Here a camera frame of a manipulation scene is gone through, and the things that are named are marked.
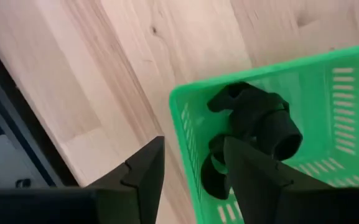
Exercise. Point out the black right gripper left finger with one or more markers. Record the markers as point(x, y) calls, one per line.
point(135, 186)

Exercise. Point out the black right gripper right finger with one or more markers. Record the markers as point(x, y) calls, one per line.
point(254, 186)

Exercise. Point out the green plastic basket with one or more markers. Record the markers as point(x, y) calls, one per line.
point(322, 124)

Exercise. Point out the black aluminium table frame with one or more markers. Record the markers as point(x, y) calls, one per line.
point(31, 124)

